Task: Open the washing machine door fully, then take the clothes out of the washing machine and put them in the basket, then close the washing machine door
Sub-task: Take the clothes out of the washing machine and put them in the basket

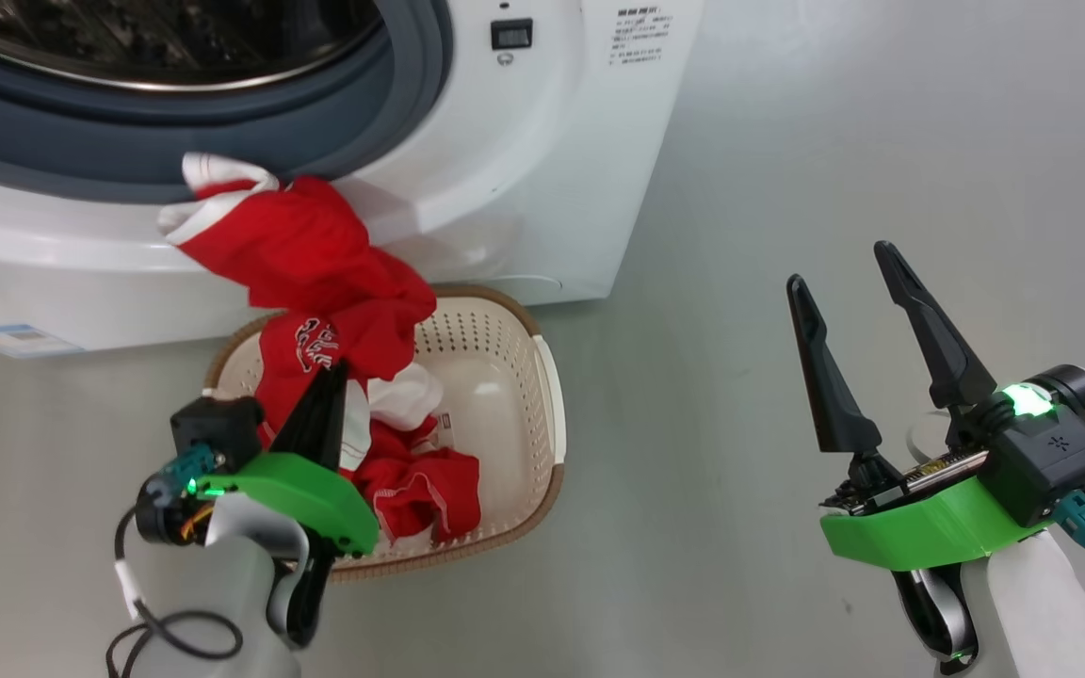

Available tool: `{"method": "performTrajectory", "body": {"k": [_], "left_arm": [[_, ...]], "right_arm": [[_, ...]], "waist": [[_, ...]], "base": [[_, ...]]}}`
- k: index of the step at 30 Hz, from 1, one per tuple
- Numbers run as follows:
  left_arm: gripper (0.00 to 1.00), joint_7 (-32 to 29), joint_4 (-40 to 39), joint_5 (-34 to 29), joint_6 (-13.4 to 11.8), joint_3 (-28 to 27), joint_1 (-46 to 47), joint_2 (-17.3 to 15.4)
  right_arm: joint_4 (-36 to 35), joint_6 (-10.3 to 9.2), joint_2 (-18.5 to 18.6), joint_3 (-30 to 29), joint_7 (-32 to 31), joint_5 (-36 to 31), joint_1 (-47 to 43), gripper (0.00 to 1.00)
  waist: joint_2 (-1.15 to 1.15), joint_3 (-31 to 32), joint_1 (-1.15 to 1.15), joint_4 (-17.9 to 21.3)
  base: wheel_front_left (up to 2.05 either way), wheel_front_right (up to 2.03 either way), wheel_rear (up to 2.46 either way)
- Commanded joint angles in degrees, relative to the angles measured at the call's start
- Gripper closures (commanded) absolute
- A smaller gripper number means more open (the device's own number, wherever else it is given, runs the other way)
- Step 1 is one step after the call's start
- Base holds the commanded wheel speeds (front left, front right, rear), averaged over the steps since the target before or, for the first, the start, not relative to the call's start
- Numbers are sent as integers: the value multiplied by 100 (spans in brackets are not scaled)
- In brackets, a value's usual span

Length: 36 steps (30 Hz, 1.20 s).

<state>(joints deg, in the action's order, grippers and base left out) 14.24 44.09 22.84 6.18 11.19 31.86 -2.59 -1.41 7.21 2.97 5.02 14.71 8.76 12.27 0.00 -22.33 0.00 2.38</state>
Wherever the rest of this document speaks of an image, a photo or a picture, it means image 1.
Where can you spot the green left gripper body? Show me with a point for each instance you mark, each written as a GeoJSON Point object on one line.
{"type": "Point", "coordinates": [307, 490]}

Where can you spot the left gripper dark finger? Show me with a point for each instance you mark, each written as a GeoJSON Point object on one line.
{"type": "Point", "coordinates": [302, 424]}
{"type": "Point", "coordinates": [335, 414]}

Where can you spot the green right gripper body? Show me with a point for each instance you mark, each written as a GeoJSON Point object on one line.
{"type": "Point", "coordinates": [919, 532]}

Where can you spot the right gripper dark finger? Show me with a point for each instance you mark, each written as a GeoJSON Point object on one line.
{"type": "Point", "coordinates": [943, 348]}
{"type": "Point", "coordinates": [834, 395]}

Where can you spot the red and white garment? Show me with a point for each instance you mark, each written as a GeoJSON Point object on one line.
{"type": "Point", "coordinates": [316, 245]}

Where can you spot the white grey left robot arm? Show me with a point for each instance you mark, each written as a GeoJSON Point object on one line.
{"type": "Point", "coordinates": [222, 593]}

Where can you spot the cream laundry basket brown rim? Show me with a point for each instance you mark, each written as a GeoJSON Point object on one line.
{"type": "Point", "coordinates": [495, 377]}

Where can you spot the white front-load washing machine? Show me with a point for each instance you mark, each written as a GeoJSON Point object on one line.
{"type": "Point", "coordinates": [552, 188]}

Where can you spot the stainless steel washing machine drum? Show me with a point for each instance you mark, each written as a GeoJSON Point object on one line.
{"type": "Point", "coordinates": [128, 38]}

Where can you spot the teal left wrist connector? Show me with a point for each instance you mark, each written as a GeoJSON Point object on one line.
{"type": "Point", "coordinates": [186, 466]}

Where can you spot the blue energy label sticker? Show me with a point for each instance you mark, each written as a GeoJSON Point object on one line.
{"type": "Point", "coordinates": [10, 339]}

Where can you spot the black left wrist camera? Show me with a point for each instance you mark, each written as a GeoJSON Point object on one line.
{"type": "Point", "coordinates": [218, 428]}

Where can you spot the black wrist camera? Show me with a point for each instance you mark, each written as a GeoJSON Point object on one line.
{"type": "Point", "coordinates": [1051, 452]}
{"type": "Point", "coordinates": [218, 428]}

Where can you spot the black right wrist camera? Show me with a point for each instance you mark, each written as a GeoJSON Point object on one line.
{"type": "Point", "coordinates": [1051, 452]}

